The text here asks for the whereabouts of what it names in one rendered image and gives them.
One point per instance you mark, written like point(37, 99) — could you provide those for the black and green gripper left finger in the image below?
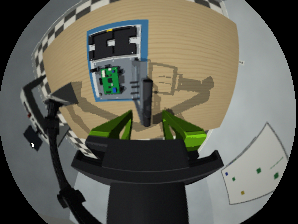
point(112, 128)

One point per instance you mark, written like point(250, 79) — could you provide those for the green circuit board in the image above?
point(110, 80)

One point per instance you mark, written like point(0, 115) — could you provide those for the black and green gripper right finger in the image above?
point(192, 135)

